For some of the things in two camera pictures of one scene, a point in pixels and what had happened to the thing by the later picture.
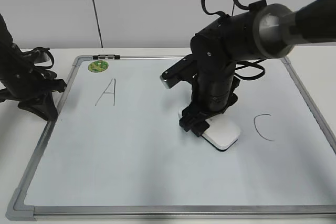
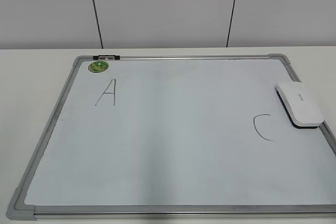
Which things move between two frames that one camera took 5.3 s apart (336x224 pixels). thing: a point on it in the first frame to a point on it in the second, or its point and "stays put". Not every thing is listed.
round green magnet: [97, 66] stays put
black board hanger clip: [104, 56] stays put
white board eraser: [223, 132] to [298, 105]
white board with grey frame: [117, 152] stays put
